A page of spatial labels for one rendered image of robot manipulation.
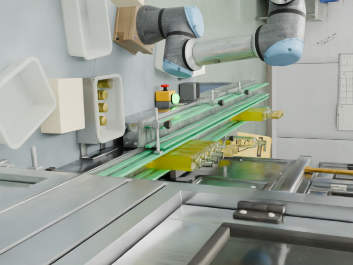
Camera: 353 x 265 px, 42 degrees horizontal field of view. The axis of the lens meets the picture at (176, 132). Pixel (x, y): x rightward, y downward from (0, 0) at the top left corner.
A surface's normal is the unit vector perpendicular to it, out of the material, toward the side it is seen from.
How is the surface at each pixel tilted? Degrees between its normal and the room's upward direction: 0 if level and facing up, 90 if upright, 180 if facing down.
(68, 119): 0
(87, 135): 90
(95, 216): 90
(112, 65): 0
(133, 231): 0
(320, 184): 90
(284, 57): 83
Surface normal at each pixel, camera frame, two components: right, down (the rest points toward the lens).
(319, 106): -0.40, 0.19
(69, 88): 0.91, 0.04
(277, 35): -0.54, -0.22
